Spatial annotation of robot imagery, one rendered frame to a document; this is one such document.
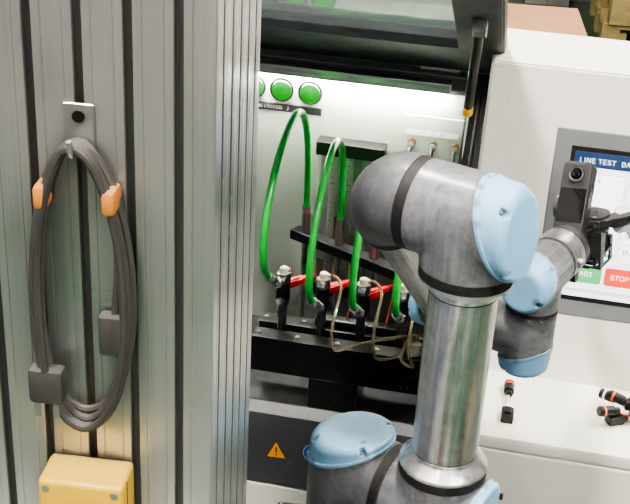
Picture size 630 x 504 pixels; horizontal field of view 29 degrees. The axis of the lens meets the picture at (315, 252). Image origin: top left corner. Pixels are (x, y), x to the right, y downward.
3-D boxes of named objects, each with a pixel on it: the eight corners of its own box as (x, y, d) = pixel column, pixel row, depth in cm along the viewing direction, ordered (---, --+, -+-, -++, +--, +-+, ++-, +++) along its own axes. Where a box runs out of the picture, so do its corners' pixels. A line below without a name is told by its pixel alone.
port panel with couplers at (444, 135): (388, 254, 260) (400, 118, 246) (391, 247, 263) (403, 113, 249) (449, 262, 258) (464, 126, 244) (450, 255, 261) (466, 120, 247)
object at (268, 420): (91, 453, 236) (89, 383, 228) (100, 440, 239) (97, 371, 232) (407, 507, 226) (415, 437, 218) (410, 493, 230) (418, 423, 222)
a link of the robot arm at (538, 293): (491, 310, 172) (498, 257, 168) (522, 281, 180) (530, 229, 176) (542, 327, 168) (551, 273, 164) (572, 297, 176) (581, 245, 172)
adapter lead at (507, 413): (512, 425, 218) (513, 415, 217) (500, 423, 219) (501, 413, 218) (514, 388, 229) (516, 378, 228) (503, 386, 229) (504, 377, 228)
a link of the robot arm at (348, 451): (333, 466, 179) (338, 390, 173) (413, 501, 173) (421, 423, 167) (287, 509, 170) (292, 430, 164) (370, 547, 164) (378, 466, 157)
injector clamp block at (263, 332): (249, 398, 248) (251, 334, 241) (261, 372, 257) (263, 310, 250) (414, 424, 243) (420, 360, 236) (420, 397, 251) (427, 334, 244)
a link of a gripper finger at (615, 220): (629, 213, 189) (581, 223, 186) (629, 202, 188) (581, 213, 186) (647, 222, 185) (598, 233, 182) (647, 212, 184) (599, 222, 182)
